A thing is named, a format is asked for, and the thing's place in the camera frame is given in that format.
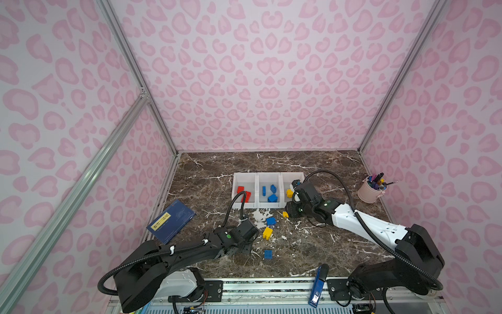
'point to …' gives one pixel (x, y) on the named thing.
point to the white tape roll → (431, 295)
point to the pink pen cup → (372, 188)
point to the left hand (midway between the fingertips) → (248, 240)
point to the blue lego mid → (264, 190)
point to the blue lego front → (268, 254)
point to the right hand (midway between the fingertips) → (290, 206)
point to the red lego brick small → (240, 189)
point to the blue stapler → (318, 284)
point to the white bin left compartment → (250, 181)
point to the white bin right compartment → (285, 184)
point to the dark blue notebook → (171, 221)
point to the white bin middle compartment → (267, 179)
